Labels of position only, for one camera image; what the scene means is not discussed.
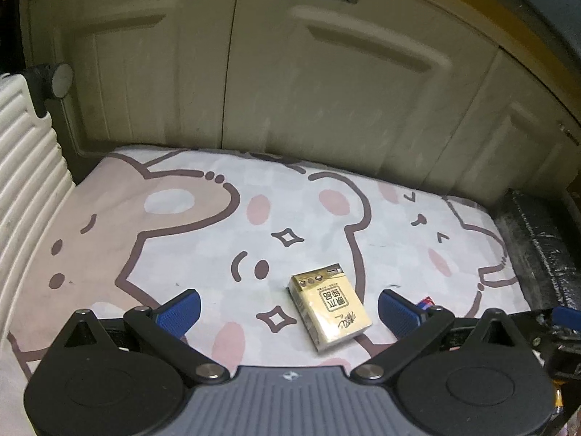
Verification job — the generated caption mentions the black wrapped bundle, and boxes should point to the black wrapped bundle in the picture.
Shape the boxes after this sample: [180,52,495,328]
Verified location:
[492,188,581,315]

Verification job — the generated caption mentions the bear print blanket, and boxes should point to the bear print blanket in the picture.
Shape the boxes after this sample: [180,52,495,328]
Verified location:
[7,145,521,373]

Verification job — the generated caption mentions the gold cigarette pack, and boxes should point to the gold cigarette pack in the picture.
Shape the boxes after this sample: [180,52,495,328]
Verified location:
[287,262,374,353]

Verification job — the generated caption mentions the white ribbed plastic panel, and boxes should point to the white ribbed plastic panel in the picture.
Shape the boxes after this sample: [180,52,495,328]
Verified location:
[0,73,76,330]

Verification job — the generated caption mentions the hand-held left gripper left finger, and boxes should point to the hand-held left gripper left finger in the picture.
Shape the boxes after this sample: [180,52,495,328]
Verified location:
[41,288,230,382]

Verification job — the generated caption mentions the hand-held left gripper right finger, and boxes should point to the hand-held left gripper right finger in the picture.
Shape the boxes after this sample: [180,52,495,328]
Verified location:
[354,289,543,384]

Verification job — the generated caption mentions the cream cabinet door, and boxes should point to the cream cabinet door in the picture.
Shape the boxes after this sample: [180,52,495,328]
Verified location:
[222,0,500,191]
[427,48,581,212]
[27,0,241,157]

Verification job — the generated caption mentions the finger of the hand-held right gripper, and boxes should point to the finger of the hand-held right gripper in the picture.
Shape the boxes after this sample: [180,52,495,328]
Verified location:
[551,306,581,328]

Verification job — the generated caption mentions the black storage box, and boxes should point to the black storage box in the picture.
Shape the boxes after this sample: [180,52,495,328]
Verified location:
[515,310,557,359]

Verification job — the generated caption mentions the grey round knob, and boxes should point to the grey round knob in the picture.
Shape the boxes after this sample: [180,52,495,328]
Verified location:
[26,62,74,117]

